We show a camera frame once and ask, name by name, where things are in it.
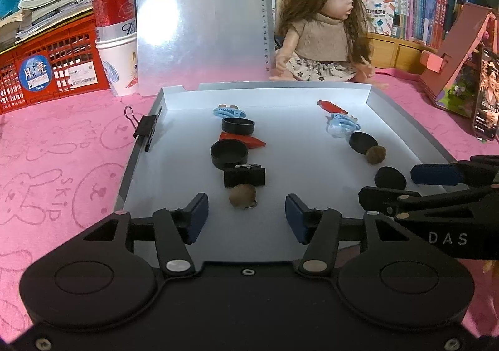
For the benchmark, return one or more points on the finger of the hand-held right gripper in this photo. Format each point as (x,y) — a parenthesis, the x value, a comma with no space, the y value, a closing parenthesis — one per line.
(436,174)
(386,197)

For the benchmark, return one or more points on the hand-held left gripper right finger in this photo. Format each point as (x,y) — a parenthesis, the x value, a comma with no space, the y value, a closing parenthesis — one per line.
(297,218)

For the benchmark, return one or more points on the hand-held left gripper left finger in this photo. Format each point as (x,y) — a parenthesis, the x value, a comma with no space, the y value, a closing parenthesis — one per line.
(198,218)

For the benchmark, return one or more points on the black round lid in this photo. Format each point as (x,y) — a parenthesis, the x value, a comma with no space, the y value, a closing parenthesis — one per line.
(390,177)
(362,142)

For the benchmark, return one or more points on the brown ball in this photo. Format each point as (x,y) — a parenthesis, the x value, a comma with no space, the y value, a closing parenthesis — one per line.
(376,155)
(241,197)

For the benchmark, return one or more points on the white shallow cardboard box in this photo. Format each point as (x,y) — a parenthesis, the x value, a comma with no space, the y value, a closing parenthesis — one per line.
(296,163)

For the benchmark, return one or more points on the black binder clip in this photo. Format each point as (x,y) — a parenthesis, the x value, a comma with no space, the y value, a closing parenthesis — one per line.
(146,128)
(245,177)

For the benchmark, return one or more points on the small black cup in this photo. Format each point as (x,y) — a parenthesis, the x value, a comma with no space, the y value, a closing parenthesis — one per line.
(228,126)
(230,156)

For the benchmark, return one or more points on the clear plastic dome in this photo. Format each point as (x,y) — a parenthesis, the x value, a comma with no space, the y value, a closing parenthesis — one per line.
(337,132)

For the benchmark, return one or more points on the blue hair clip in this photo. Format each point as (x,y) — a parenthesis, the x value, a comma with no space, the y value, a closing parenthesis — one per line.
(347,119)
(230,112)

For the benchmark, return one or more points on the long red carrot piece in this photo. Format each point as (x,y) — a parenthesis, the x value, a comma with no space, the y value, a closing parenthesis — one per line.
(249,140)

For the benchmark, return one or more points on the small red carrot piece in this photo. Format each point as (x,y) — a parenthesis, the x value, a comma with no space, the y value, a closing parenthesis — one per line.
(331,106)

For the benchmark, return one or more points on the smartphone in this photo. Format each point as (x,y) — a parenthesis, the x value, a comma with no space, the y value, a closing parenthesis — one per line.
(487,101)

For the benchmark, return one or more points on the pink house-shaped phone stand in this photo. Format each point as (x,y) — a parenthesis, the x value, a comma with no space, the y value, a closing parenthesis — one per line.
(448,58)

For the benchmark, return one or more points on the wooden drawer box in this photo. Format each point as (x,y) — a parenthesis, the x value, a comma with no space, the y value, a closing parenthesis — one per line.
(401,52)

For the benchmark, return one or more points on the pink printed blanket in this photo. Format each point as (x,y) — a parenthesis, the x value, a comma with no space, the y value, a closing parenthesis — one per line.
(58,187)

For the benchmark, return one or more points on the white paper cup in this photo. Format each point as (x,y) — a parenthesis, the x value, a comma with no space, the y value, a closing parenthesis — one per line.
(117,66)

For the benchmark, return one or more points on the white patterned carton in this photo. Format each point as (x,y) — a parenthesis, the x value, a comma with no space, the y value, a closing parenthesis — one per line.
(380,11)

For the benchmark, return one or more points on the brown-haired doll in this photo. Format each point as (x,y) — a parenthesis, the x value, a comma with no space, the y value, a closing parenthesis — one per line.
(319,35)

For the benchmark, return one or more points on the translucent plastic clipboard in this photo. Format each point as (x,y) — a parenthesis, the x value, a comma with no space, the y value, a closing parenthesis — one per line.
(202,43)

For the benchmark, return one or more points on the red plastic basket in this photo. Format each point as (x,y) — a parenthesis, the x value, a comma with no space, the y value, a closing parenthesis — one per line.
(62,62)

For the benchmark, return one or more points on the red drink can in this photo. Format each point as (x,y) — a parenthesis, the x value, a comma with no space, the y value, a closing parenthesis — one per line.
(113,7)

